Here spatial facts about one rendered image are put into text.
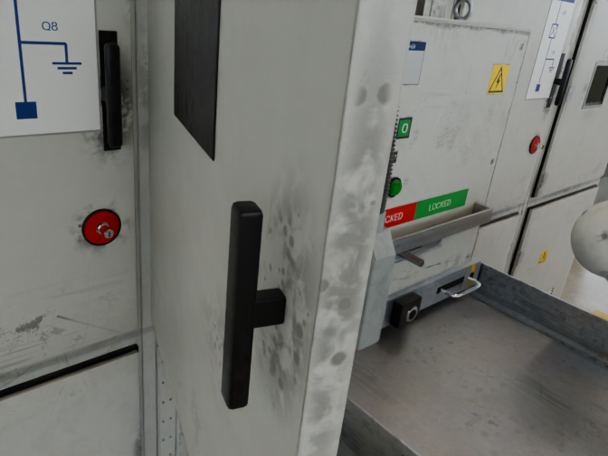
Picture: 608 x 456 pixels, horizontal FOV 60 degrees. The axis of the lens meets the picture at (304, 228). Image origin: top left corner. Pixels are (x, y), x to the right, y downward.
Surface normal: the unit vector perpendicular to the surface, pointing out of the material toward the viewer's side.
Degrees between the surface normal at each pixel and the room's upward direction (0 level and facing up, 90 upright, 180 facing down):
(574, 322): 90
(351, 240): 90
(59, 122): 90
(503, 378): 0
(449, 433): 0
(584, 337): 90
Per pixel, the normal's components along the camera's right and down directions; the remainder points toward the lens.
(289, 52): -0.91, 0.07
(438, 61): 0.65, 0.36
